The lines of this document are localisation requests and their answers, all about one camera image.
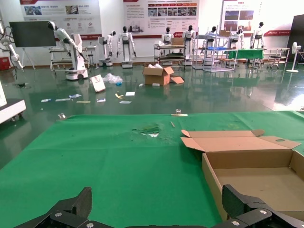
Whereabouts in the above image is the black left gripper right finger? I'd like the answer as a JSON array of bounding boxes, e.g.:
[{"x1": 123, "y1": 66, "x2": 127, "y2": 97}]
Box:
[{"x1": 213, "y1": 184, "x2": 304, "y2": 228}]

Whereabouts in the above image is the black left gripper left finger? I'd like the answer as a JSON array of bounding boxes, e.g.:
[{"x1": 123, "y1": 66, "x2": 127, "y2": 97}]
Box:
[{"x1": 14, "y1": 186, "x2": 105, "y2": 228}]

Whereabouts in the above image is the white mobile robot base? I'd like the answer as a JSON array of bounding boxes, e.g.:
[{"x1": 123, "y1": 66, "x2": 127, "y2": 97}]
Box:
[{"x1": 0, "y1": 80, "x2": 27, "y2": 124}]

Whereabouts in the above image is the shallow cardboard box with lid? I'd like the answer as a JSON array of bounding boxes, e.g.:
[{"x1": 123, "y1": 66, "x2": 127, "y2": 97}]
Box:
[{"x1": 180, "y1": 129, "x2": 304, "y2": 221}]

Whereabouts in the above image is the red box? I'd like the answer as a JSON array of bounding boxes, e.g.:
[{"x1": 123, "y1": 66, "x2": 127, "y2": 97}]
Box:
[{"x1": 0, "y1": 57, "x2": 12, "y2": 71}]

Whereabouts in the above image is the white carton with brown edge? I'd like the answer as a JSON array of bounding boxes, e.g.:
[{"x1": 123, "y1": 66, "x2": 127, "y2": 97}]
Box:
[{"x1": 89, "y1": 74, "x2": 106, "y2": 93}]

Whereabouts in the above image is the clear plastic bag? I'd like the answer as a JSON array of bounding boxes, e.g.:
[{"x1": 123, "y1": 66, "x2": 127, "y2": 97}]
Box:
[{"x1": 102, "y1": 73, "x2": 124, "y2": 86}]

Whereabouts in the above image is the grey metal shelf rack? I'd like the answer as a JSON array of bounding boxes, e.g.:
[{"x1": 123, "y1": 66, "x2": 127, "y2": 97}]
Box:
[{"x1": 192, "y1": 30, "x2": 238, "y2": 72}]

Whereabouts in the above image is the white robot on base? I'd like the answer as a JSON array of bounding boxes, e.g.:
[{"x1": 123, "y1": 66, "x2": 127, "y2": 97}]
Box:
[{"x1": 47, "y1": 20, "x2": 89, "y2": 81}]

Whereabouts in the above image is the table with green cover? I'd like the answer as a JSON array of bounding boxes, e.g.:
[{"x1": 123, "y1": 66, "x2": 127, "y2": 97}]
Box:
[{"x1": 224, "y1": 48, "x2": 265, "y2": 69}]

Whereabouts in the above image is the large open cardboard carton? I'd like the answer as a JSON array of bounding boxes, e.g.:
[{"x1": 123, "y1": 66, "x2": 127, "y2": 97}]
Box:
[{"x1": 142, "y1": 63, "x2": 175, "y2": 86}]

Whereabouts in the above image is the white humanoid robot black head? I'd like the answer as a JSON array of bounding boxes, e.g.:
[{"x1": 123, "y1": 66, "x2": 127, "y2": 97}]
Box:
[
  {"x1": 116, "y1": 25, "x2": 138, "y2": 69},
  {"x1": 182, "y1": 24, "x2": 197, "y2": 66},
  {"x1": 204, "y1": 25, "x2": 218, "y2": 52},
  {"x1": 234, "y1": 28, "x2": 245, "y2": 49},
  {"x1": 161, "y1": 27, "x2": 174, "y2": 46},
  {"x1": 250, "y1": 21, "x2": 266, "y2": 49},
  {"x1": 98, "y1": 30, "x2": 117, "y2": 67}
]

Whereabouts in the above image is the white standing fan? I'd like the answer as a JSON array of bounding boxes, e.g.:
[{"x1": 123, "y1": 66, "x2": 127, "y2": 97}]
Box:
[{"x1": 285, "y1": 42, "x2": 304, "y2": 73}]

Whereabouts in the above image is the white metal cart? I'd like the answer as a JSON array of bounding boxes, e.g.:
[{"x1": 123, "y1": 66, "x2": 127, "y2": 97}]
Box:
[{"x1": 153, "y1": 41, "x2": 186, "y2": 67}]

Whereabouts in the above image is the black display board on stand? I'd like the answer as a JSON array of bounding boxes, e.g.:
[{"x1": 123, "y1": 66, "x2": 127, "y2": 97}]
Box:
[{"x1": 9, "y1": 20, "x2": 57, "y2": 70}]

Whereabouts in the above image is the white frame work table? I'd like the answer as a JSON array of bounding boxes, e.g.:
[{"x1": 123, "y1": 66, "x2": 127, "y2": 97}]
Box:
[
  {"x1": 263, "y1": 47, "x2": 291, "y2": 69},
  {"x1": 49, "y1": 45, "x2": 97, "y2": 71}
]

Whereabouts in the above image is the white red wall poster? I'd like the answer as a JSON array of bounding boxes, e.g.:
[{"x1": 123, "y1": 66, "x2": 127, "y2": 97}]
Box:
[
  {"x1": 222, "y1": 0, "x2": 292, "y2": 37},
  {"x1": 19, "y1": 0, "x2": 103, "y2": 37},
  {"x1": 123, "y1": 0, "x2": 200, "y2": 38}
]

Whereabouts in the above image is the black wall panel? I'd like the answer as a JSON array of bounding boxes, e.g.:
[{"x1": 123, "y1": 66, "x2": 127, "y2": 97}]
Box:
[{"x1": 286, "y1": 14, "x2": 304, "y2": 49}]

